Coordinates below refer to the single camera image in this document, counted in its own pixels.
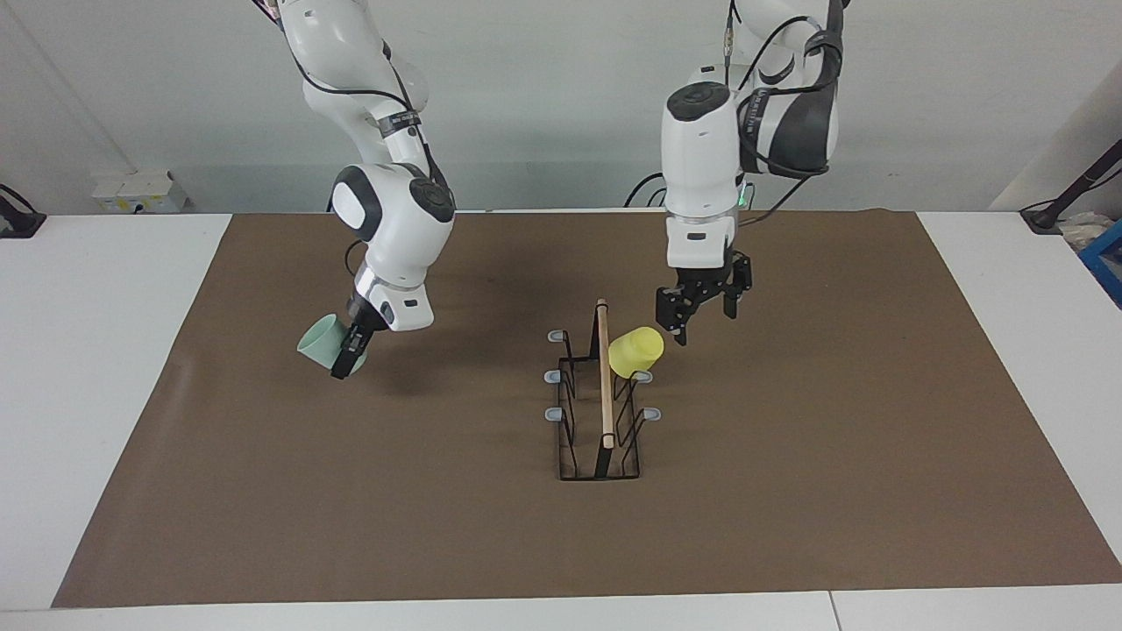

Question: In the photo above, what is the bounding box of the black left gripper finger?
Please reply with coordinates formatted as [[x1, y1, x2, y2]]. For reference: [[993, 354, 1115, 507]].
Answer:
[[723, 252, 753, 319], [656, 287, 702, 347]]

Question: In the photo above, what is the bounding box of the green plastic cup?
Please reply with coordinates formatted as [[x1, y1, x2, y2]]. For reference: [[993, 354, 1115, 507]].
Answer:
[[296, 314, 352, 371]]

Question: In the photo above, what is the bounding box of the yellow plastic cup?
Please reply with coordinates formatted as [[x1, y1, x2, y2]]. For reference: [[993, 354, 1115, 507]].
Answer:
[[608, 326, 665, 379]]

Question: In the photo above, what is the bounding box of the brown table mat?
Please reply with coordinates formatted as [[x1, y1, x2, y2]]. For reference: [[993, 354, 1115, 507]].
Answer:
[[51, 209, 1122, 608]]

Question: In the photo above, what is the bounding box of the white power strip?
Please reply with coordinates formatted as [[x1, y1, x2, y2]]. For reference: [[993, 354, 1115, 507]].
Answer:
[[92, 169, 189, 214]]

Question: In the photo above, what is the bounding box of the crumpled white plastic bag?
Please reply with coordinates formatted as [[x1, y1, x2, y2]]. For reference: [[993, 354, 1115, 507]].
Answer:
[[1061, 212, 1112, 251]]

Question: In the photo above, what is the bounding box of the black angled stand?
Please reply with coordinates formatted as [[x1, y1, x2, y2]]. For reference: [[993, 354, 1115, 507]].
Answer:
[[1021, 138, 1122, 234]]

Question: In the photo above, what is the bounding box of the black clamp stand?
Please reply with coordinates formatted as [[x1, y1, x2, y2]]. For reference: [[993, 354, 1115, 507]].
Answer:
[[0, 184, 46, 239]]

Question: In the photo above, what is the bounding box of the blue box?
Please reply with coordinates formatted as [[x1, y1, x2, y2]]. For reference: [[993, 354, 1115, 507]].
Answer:
[[1078, 219, 1122, 308]]

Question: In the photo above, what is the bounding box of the black base cable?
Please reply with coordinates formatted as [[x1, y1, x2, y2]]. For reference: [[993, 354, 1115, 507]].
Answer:
[[624, 172, 667, 209]]

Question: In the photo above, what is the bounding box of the black wire cup rack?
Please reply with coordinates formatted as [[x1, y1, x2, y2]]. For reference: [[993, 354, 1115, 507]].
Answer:
[[543, 298, 663, 481]]

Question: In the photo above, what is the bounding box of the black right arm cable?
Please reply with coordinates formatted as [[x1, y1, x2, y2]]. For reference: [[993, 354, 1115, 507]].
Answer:
[[254, 0, 452, 281]]

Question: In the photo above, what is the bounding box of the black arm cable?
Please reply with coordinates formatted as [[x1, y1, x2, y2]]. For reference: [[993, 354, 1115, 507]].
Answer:
[[254, 0, 452, 281], [723, 0, 844, 227]]

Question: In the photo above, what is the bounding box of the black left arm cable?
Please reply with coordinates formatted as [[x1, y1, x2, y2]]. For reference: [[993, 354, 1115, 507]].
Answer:
[[723, 0, 844, 227]]

